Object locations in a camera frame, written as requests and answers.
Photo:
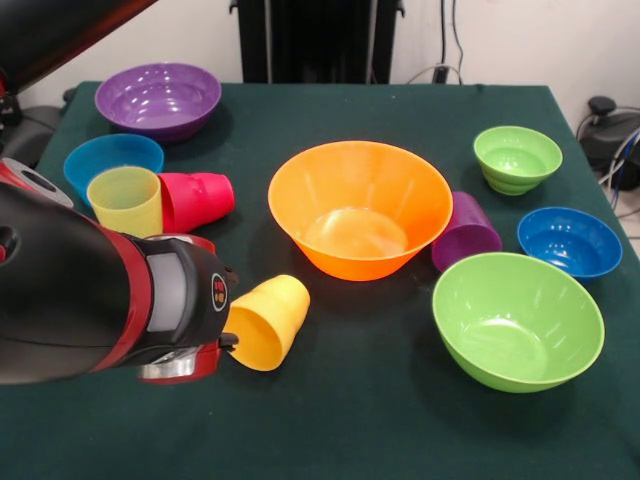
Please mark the light blue bowl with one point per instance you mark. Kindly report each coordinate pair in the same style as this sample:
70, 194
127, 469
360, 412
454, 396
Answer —
115, 150

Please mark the yellow cup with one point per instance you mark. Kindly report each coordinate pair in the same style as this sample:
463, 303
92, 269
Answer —
270, 320

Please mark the grey wheeled base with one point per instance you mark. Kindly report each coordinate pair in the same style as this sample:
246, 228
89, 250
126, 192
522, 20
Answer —
35, 135

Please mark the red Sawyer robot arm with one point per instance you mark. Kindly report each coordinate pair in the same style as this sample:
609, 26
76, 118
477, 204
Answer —
75, 300

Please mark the translucent yellow-green cup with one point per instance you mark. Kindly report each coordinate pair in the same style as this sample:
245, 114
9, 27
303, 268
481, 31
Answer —
125, 205

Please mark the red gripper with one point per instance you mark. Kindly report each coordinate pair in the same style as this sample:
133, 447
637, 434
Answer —
205, 365

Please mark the large orange bowl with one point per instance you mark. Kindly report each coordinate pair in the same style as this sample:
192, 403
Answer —
360, 250

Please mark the purple cup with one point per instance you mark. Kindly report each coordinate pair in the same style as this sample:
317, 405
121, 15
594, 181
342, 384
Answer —
470, 237

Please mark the dark green table cloth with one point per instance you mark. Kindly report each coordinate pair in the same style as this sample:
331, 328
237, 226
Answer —
350, 425

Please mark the black wheeled base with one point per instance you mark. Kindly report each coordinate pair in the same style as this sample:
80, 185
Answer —
607, 132

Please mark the dark blue bowl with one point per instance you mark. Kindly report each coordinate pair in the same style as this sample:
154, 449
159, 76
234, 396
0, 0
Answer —
570, 247

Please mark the large green bowl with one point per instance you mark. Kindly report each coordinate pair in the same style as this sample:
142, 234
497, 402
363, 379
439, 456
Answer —
515, 330

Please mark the red cup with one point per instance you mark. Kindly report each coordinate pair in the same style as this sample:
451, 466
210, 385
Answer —
200, 200

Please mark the small green bowl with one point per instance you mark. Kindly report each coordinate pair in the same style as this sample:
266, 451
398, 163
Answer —
517, 160

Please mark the large purple bowl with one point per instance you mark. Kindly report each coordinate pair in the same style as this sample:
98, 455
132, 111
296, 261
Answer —
160, 110

